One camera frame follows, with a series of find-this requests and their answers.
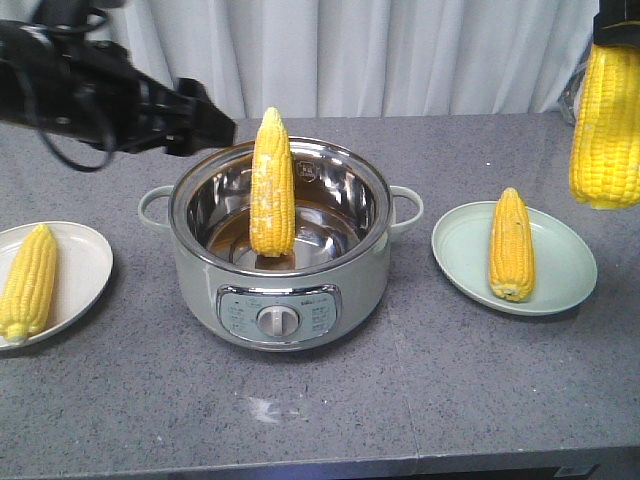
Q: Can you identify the cream round plate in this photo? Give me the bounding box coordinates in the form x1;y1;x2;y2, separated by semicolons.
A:
0;220;115;351

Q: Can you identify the white pleated curtain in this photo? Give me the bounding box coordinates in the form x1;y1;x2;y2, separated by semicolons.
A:
105;1;598;118

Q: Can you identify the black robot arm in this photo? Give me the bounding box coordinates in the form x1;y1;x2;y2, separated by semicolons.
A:
1;1;236;171

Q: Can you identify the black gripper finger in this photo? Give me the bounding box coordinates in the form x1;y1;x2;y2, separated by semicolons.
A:
593;0;640;48

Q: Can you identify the yellow corn cob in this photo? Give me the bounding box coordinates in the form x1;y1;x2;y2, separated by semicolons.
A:
488;187;536;302
249;107;295;258
1;224;58;345
569;45;639;209

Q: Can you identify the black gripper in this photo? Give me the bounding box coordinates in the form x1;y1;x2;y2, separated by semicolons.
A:
63;42;236;156

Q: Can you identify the pale green round plate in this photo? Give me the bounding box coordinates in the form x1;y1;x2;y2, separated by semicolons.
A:
431;201;598;316

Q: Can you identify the green electric cooking pot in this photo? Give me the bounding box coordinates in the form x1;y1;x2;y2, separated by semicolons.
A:
138;137;422;351

